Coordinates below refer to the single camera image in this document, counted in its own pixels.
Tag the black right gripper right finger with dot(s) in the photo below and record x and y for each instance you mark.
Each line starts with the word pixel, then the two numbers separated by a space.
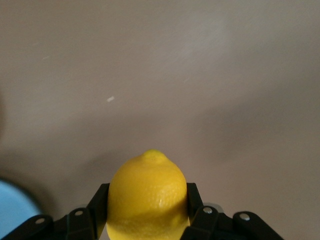
pixel 212 225

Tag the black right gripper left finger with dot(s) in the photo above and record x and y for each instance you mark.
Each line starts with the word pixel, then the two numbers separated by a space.
pixel 80 225

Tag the brown table cover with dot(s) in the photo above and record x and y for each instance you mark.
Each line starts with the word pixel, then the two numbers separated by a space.
pixel 150 75

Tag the blue round plate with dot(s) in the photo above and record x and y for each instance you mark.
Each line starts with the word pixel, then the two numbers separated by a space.
pixel 12 205

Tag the yellow lemon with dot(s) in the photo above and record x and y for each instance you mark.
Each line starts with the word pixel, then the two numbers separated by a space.
pixel 147 195

